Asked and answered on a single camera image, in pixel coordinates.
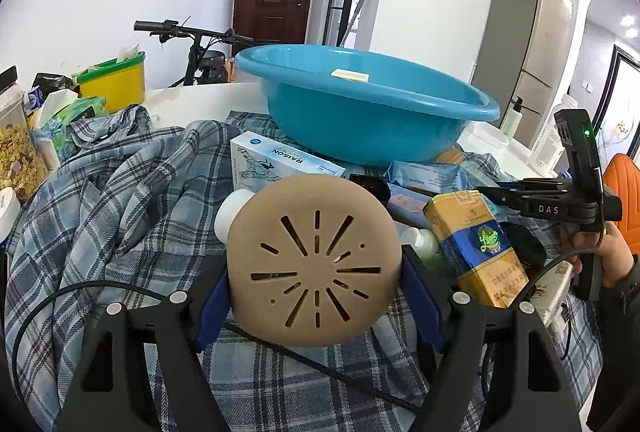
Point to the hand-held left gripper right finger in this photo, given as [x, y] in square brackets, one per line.
[420, 307]

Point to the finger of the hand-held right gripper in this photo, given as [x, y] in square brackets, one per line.
[502, 200]
[540, 186]

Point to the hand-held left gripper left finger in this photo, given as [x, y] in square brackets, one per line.
[212, 312]

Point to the beige round slotted disc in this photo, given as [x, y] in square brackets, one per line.
[310, 232]

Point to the blue plastic basin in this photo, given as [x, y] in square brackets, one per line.
[360, 122]

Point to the large cream cardboard box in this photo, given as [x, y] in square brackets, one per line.
[350, 75]

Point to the person's right forearm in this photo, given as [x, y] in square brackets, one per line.
[620, 337]

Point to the person's right hand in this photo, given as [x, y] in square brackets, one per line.
[615, 252]

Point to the clear plastic bottle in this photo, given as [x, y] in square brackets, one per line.
[547, 147]

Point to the orange chair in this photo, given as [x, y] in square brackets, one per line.
[625, 177]

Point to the yellow blue cigarette carton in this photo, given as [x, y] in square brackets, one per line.
[480, 257]

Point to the small white green bottle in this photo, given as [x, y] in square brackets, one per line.
[422, 244]

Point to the white plastic tray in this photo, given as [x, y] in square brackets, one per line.
[487, 136]

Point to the orange small box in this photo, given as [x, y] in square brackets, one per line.
[450, 156]

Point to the white pump bottle black cap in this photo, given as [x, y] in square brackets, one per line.
[512, 120]

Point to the blue wipes pack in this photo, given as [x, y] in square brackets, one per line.
[430, 174]

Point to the white printed tissue packet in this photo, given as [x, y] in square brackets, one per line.
[550, 287]

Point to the white cylindrical bottle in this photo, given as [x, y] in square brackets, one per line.
[232, 212]

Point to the grey refrigerator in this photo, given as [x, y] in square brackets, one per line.
[530, 52]

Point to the blue plaid shirt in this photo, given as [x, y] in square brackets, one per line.
[125, 212]

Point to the white blue toothpaste box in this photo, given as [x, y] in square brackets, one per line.
[280, 160]

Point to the white round jar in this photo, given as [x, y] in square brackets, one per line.
[7, 212]

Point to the grey mop pole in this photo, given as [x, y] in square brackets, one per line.
[356, 17]

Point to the green tissue pack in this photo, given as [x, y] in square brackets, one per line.
[75, 117]

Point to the yellow bin with green lid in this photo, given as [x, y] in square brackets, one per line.
[112, 85]

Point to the clear cereal jar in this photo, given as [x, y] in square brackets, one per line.
[20, 152]

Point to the black bicycle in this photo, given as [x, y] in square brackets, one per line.
[200, 57]

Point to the white crumpled tissue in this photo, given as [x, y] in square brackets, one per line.
[57, 102]

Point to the black plastic bag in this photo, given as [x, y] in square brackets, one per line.
[55, 83]

